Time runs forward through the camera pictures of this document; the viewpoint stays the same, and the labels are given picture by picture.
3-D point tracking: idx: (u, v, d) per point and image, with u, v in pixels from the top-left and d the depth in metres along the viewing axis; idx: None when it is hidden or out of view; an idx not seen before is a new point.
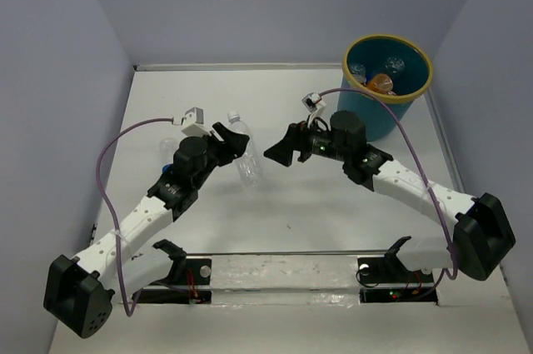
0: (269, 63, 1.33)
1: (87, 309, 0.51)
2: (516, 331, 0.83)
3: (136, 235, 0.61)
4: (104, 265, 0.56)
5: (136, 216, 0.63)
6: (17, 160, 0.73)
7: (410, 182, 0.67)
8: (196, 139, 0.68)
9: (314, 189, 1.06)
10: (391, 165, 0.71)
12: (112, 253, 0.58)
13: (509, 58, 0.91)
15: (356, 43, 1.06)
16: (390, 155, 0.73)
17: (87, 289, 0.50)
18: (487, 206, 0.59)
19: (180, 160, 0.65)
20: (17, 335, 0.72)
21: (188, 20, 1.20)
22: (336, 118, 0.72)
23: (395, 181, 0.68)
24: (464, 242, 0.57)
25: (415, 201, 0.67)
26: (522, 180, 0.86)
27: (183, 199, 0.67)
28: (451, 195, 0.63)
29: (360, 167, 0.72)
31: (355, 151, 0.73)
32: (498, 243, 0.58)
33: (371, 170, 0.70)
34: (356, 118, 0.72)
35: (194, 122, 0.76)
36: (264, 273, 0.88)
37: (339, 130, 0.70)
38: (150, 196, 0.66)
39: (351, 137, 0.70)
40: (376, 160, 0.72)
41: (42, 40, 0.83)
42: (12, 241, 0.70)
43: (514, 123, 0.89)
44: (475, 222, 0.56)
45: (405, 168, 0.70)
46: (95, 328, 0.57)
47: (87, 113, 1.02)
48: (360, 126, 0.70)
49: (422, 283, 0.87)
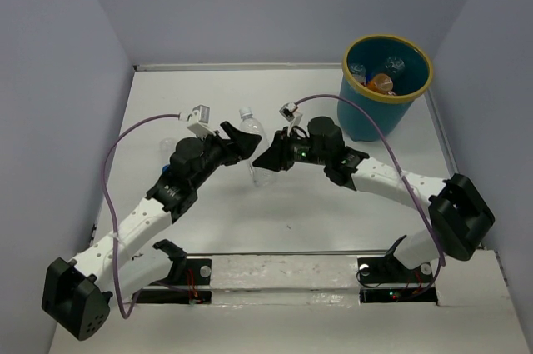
0: (269, 63, 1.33)
1: (83, 312, 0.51)
2: (516, 331, 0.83)
3: (135, 237, 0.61)
4: (101, 268, 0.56)
5: (134, 218, 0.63)
6: (17, 159, 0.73)
7: (386, 175, 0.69)
8: (193, 141, 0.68)
9: (314, 188, 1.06)
10: (366, 162, 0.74)
12: (109, 256, 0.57)
13: (510, 57, 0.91)
15: (356, 43, 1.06)
16: (366, 154, 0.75)
17: (84, 293, 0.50)
18: (458, 186, 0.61)
19: (176, 163, 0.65)
20: (17, 334, 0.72)
21: (188, 19, 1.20)
22: (313, 123, 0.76)
23: (371, 176, 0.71)
24: (440, 224, 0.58)
25: (394, 192, 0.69)
26: (523, 180, 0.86)
27: (181, 201, 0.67)
28: (424, 181, 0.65)
29: (339, 167, 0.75)
31: (332, 154, 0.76)
32: (476, 222, 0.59)
33: (349, 170, 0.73)
34: (331, 122, 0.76)
35: (198, 121, 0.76)
36: (264, 273, 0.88)
37: (316, 135, 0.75)
38: (148, 197, 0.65)
39: (329, 140, 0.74)
40: (355, 160, 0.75)
41: (42, 40, 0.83)
42: (12, 240, 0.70)
43: (514, 123, 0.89)
44: (448, 202, 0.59)
45: (379, 162, 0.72)
46: (93, 330, 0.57)
47: (87, 113, 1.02)
48: (335, 128, 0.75)
49: (422, 284, 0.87)
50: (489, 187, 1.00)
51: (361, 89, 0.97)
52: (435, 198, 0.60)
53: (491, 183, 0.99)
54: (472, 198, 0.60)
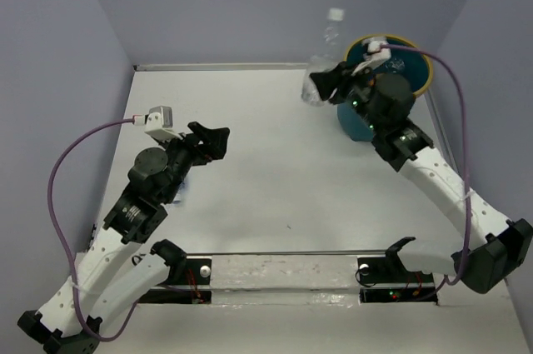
0: (268, 63, 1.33)
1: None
2: (516, 331, 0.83)
3: (95, 279, 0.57)
4: (65, 321, 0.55)
5: (92, 258, 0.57)
6: (17, 159, 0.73)
7: (448, 183, 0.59)
8: (156, 152, 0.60)
9: (314, 188, 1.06)
10: (429, 152, 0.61)
12: (71, 307, 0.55)
13: (510, 57, 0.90)
15: (356, 43, 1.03)
16: (429, 139, 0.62)
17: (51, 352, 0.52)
18: (519, 234, 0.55)
19: (137, 179, 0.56)
20: (17, 336, 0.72)
21: (187, 19, 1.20)
22: (386, 80, 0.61)
23: (430, 176, 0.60)
24: (482, 261, 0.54)
25: (445, 202, 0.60)
26: (523, 180, 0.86)
27: (146, 221, 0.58)
28: (486, 210, 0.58)
29: (393, 142, 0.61)
31: (392, 123, 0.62)
32: (506, 266, 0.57)
33: (405, 151, 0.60)
34: (408, 86, 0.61)
35: (161, 126, 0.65)
36: (264, 273, 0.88)
37: (386, 94, 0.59)
38: (106, 229, 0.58)
39: (398, 107, 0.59)
40: (414, 140, 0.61)
41: (41, 39, 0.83)
42: (11, 241, 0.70)
43: (514, 122, 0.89)
44: (504, 249, 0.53)
45: (442, 161, 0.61)
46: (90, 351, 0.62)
47: (86, 113, 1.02)
48: (410, 97, 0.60)
49: (422, 284, 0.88)
50: (488, 187, 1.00)
51: None
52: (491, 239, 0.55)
53: (490, 183, 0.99)
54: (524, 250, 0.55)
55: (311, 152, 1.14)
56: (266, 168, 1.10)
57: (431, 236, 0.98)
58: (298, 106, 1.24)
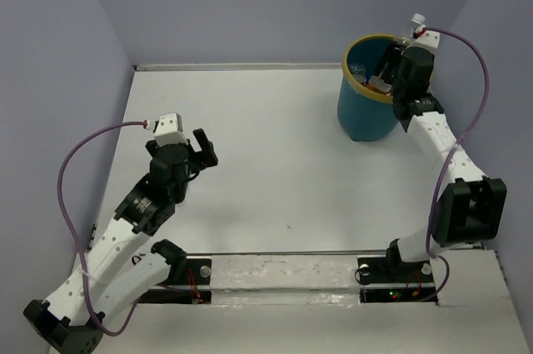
0: (269, 63, 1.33)
1: (67, 349, 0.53)
2: (516, 331, 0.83)
3: (106, 268, 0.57)
4: (74, 309, 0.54)
5: (103, 247, 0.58)
6: (18, 159, 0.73)
7: (441, 138, 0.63)
8: (176, 147, 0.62)
9: (314, 188, 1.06)
10: (436, 115, 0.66)
12: (81, 296, 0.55)
13: (510, 57, 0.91)
15: (356, 43, 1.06)
16: (441, 107, 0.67)
17: (59, 339, 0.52)
18: (490, 189, 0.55)
19: (157, 168, 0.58)
20: (17, 335, 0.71)
21: (187, 19, 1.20)
22: (412, 47, 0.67)
23: (428, 130, 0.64)
24: (446, 203, 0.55)
25: (434, 154, 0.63)
26: (522, 180, 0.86)
27: (157, 212, 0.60)
28: (466, 164, 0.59)
29: (406, 103, 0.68)
31: (410, 87, 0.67)
32: (475, 225, 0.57)
33: (414, 110, 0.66)
34: (432, 56, 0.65)
35: (176, 129, 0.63)
36: (264, 273, 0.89)
37: (406, 57, 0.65)
38: (117, 218, 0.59)
39: (414, 68, 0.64)
40: (426, 106, 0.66)
41: (42, 38, 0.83)
42: (11, 241, 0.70)
43: (512, 124, 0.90)
44: (469, 191, 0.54)
45: (444, 123, 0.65)
46: (91, 347, 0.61)
47: (86, 112, 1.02)
48: (430, 63, 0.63)
49: (422, 284, 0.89)
50: None
51: (361, 90, 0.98)
52: (459, 181, 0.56)
53: None
54: (495, 207, 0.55)
55: (311, 152, 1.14)
56: (266, 168, 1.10)
57: None
58: (297, 106, 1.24)
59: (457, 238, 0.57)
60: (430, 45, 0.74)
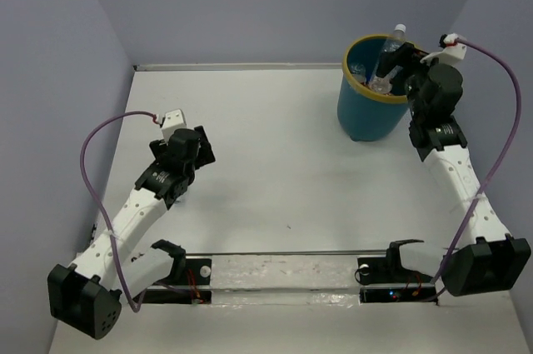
0: (269, 63, 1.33)
1: (94, 313, 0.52)
2: (517, 331, 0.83)
3: (132, 230, 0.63)
4: (102, 267, 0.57)
5: (127, 212, 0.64)
6: (18, 158, 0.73)
7: (463, 181, 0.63)
8: (189, 129, 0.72)
9: (314, 188, 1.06)
10: (458, 151, 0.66)
12: (109, 255, 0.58)
13: (510, 57, 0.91)
15: (356, 43, 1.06)
16: (463, 139, 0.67)
17: (91, 296, 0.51)
18: (512, 250, 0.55)
19: (176, 144, 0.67)
20: (17, 335, 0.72)
21: (187, 19, 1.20)
22: (440, 69, 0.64)
23: (449, 170, 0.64)
24: (465, 261, 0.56)
25: (454, 198, 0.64)
26: (524, 179, 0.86)
27: (173, 186, 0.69)
28: (489, 217, 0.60)
29: (427, 131, 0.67)
31: (434, 113, 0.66)
32: (491, 279, 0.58)
33: (435, 142, 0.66)
34: (461, 82, 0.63)
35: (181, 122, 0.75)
36: (264, 273, 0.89)
37: (434, 82, 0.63)
38: (138, 187, 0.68)
39: (440, 96, 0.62)
40: (447, 136, 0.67)
41: (42, 38, 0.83)
42: (11, 241, 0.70)
43: (513, 123, 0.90)
44: (490, 254, 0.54)
45: (467, 162, 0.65)
46: (109, 326, 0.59)
47: (86, 113, 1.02)
48: (458, 92, 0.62)
49: (422, 284, 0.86)
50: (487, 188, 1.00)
51: (361, 89, 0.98)
52: (480, 241, 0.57)
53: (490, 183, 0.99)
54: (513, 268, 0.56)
55: (311, 152, 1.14)
56: (266, 168, 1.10)
57: (431, 235, 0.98)
58: (298, 106, 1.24)
59: (472, 290, 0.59)
60: (456, 56, 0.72)
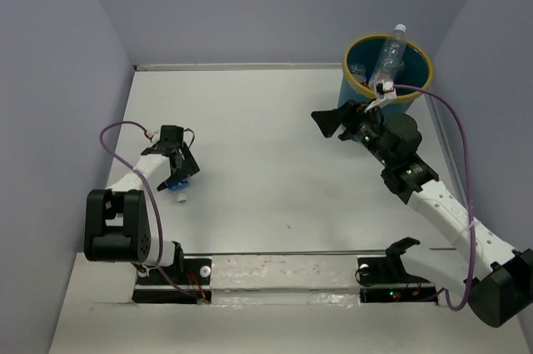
0: (268, 64, 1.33)
1: (137, 218, 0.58)
2: (517, 332, 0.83)
3: (153, 169, 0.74)
4: (138, 183, 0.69)
5: (145, 161, 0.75)
6: (17, 158, 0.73)
7: (453, 212, 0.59)
8: None
9: (314, 186, 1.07)
10: (435, 185, 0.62)
12: (140, 179, 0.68)
13: (510, 57, 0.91)
15: (356, 43, 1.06)
16: (435, 173, 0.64)
17: (134, 199, 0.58)
18: (526, 263, 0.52)
19: (168, 130, 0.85)
20: (17, 335, 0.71)
21: (187, 19, 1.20)
22: (394, 118, 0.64)
23: (435, 206, 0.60)
24: (489, 292, 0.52)
25: (452, 233, 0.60)
26: (523, 180, 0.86)
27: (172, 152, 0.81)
28: (492, 241, 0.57)
29: (400, 176, 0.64)
31: (400, 159, 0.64)
32: (520, 299, 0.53)
33: (411, 184, 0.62)
34: (416, 126, 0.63)
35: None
36: (264, 273, 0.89)
37: (393, 133, 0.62)
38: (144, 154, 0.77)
39: (405, 146, 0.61)
40: (419, 174, 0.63)
41: (41, 39, 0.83)
42: (12, 241, 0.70)
43: (512, 124, 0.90)
44: (508, 275, 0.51)
45: (448, 192, 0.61)
46: (143, 256, 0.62)
47: (86, 113, 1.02)
48: (417, 135, 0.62)
49: (422, 283, 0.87)
50: (487, 188, 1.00)
51: (361, 89, 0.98)
52: (495, 268, 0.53)
53: (490, 183, 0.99)
54: None
55: (311, 152, 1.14)
56: (266, 168, 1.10)
57: (432, 236, 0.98)
58: (297, 106, 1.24)
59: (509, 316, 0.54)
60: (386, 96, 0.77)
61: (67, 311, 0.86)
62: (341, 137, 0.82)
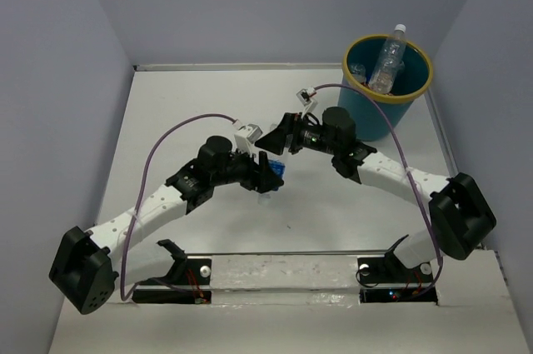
0: (268, 63, 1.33)
1: (91, 284, 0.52)
2: (517, 331, 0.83)
3: (151, 218, 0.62)
4: (115, 243, 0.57)
5: (151, 203, 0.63)
6: (17, 157, 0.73)
7: (390, 168, 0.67)
8: (225, 139, 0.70)
9: (315, 186, 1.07)
10: (374, 156, 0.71)
12: (123, 234, 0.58)
13: (510, 56, 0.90)
15: (356, 43, 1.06)
16: (374, 148, 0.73)
17: (95, 266, 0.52)
18: (462, 186, 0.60)
19: (205, 155, 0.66)
20: (17, 335, 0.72)
21: (187, 18, 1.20)
22: (327, 114, 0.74)
23: (377, 171, 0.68)
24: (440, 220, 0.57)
25: (397, 186, 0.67)
26: (522, 180, 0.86)
27: (198, 193, 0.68)
28: (428, 177, 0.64)
29: (347, 161, 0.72)
31: (345, 147, 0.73)
32: (475, 223, 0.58)
33: (357, 163, 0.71)
34: (349, 116, 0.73)
35: (246, 138, 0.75)
36: (264, 273, 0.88)
37: (330, 126, 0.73)
38: (167, 185, 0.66)
39: (342, 133, 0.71)
40: (362, 154, 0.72)
41: (41, 40, 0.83)
42: (12, 241, 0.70)
43: (512, 123, 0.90)
44: (450, 198, 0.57)
45: (386, 157, 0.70)
46: (96, 306, 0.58)
47: (86, 113, 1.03)
48: (350, 122, 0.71)
49: (422, 284, 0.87)
50: (487, 188, 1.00)
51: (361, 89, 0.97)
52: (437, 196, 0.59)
53: (490, 183, 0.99)
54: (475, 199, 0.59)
55: (311, 152, 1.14)
56: None
57: None
58: (297, 106, 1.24)
59: (470, 246, 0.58)
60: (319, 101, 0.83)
61: (67, 311, 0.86)
62: (291, 151, 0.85)
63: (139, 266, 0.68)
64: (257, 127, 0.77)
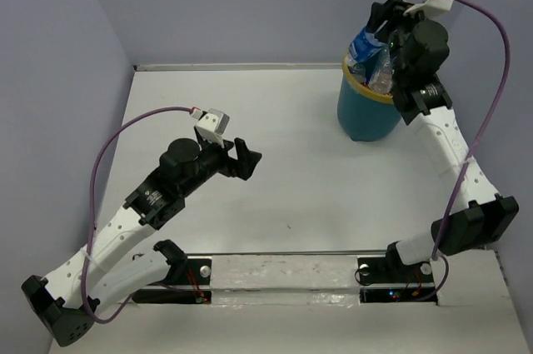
0: (269, 63, 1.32)
1: (57, 331, 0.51)
2: (517, 331, 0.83)
3: (107, 255, 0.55)
4: (69, 291, 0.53)
5: (107, 236, 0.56)
6: (17, 157, 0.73)
7: (452, 145, 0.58)
8: (189, 141, 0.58)
9: (315, 186, 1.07)
10: (444, 112, 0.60)
12: (78, 278, 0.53)
13: (511, 56, 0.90)
15: None
16: (447, 101, 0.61)
17: (52, 320, 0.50)
18: (501, 209, 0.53)
19: (166, 165, 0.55)
20: (17, 335, 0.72)
21: (187, 18, 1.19)
22: (425, 27, 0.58)
23: (436, 134, 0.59)
24: (458, 223, 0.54)
25: (442, 162, 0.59)
26: (523, 179, 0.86)
27: (165, 207, 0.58)
28: (479, 180, 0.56)
29: (410, 93, 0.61)
31: (418, 75, 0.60)
32: (480, 236, 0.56)
33: (420, 105, 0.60)
34: (446, 39, 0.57)
35: (214, 130, 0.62)
36: (264, 273, 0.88)
37: (418, 42, 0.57)
38: (127, 206, 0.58)
39: (425, 59, 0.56)
40: (431, 97, 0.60)
41: (42, 40, 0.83)
42: (12, 241, 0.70)
43: (513, 123, 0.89)
44: (483, 216, 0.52)
45: (454, 124, 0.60)
46: (80, 335, 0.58)
47: (85, 113, 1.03)
48: (443, 52, 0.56)
49: (422, 284, 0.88)
50: None
51: (361, 89, 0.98)
52: (472, 205, 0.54)
53: None
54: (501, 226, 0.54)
55: (311, 152, 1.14)
56: (266, 168, 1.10)
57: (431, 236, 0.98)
58: (298, 106, 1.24)
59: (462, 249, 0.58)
60: (443, 8, 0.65)
61: None
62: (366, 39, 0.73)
63: (124, 285, 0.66)
64: (225, 115, 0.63)
